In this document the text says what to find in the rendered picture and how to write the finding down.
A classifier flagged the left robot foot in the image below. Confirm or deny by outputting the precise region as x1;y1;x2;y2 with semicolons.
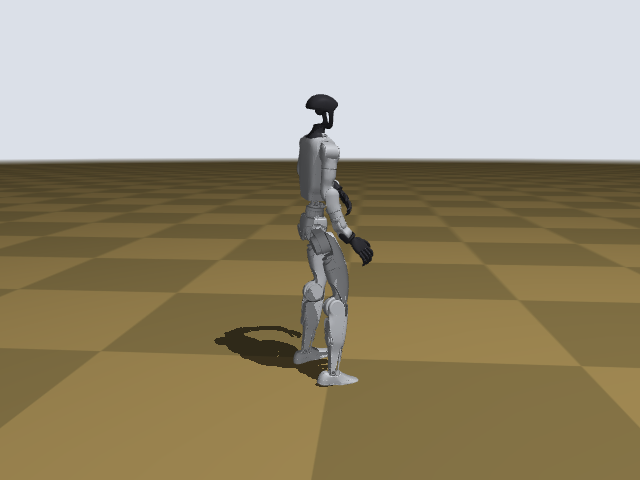
293;347;328;364

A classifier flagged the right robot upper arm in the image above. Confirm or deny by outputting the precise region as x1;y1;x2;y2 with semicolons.
319;142;340;202

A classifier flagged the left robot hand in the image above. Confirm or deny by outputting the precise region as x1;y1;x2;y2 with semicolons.
334;181;352;216

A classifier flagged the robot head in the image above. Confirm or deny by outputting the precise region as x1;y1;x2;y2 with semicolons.
305;94;338;139

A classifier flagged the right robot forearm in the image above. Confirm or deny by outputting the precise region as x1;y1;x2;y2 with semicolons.
325;189;352;240

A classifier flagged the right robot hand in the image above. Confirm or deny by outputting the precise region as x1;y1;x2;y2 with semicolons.
339;231;373;266

